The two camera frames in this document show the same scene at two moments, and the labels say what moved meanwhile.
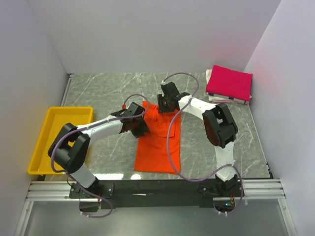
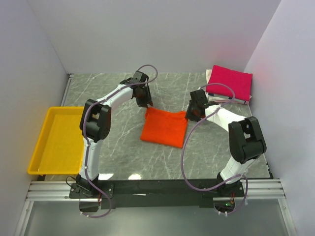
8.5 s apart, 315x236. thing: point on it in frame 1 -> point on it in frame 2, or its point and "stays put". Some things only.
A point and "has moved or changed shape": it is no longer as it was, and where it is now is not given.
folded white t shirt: (220, 98) stays put
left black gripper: (143, 128) -> (148, 100)
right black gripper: (161, 108) -> (188, 115)
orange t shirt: (152, 154) has moved or changed shape
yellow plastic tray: (56, 117) stays put
